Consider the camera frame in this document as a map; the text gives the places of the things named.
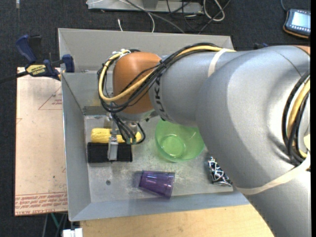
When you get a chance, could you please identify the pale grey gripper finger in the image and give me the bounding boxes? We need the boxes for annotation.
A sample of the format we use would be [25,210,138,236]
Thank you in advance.
[107,135,119,161]

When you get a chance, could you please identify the black and white patterned packet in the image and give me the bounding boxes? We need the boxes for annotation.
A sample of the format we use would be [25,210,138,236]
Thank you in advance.
[207,156,234,187]

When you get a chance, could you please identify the clear green plastic bowl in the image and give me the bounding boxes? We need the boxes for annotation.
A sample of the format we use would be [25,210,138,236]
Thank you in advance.
[155,118,206,163]

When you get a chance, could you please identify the grey metal bin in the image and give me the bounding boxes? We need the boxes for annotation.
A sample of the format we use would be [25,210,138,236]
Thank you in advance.
[58,28,250,222]

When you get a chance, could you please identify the black flat block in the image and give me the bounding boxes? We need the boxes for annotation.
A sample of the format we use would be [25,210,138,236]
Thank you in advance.
[86,142,133,163]

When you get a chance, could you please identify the clear purple plastic cup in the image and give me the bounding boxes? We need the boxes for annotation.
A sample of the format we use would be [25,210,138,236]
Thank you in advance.
[134,170,176,199]

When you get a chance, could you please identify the yellow toy corn cob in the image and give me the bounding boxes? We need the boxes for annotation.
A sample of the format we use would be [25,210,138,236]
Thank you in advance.
[90,127,143,144]

